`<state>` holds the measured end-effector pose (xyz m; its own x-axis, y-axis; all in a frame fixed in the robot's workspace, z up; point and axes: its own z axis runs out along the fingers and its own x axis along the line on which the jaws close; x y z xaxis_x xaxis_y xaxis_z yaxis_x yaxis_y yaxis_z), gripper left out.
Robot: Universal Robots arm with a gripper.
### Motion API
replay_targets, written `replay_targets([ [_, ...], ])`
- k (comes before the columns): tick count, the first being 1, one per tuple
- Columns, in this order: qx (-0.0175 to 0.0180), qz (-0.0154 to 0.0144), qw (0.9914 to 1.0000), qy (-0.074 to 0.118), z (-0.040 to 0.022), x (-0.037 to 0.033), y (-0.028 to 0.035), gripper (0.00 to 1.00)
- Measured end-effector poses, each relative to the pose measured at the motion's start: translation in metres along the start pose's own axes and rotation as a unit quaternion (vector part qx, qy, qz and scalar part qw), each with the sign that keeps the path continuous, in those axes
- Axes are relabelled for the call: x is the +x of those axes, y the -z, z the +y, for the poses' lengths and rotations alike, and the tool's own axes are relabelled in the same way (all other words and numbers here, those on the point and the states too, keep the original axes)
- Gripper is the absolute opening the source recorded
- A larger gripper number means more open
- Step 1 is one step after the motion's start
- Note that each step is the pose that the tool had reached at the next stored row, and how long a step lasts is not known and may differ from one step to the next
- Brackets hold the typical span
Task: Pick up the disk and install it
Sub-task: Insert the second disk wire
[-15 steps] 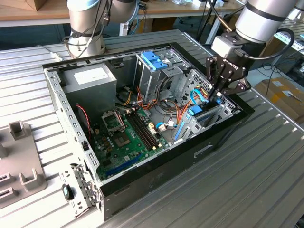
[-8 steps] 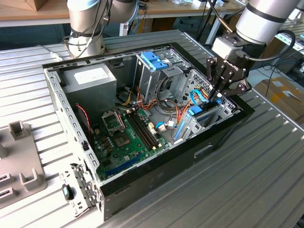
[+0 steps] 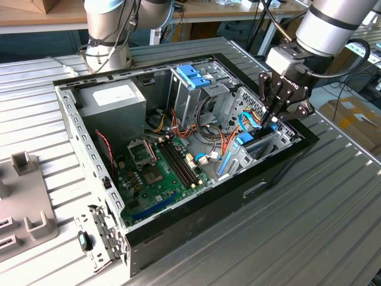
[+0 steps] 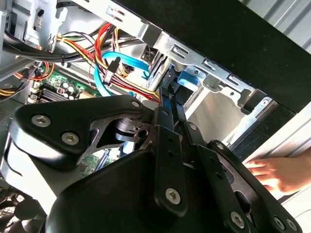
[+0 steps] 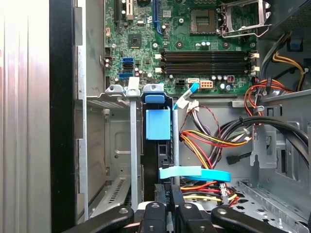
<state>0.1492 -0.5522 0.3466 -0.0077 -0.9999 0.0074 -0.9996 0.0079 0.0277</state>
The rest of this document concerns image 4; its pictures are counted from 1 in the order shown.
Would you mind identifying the person's bare hand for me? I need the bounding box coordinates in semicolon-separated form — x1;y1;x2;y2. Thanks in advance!
244;154;311;194

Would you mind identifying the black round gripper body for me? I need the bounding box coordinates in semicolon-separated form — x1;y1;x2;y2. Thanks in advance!
46;148;226;233

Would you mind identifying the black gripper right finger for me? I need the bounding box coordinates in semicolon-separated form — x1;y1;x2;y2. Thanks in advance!
170;93;303;233

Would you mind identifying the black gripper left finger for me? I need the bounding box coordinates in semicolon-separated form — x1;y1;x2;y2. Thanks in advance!
4;87;190;216

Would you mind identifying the blue data wire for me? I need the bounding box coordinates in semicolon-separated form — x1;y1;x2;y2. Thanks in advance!
93;50;150;98

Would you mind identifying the orange red power wire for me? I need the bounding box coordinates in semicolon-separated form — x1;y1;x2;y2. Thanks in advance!
93;23;162;101

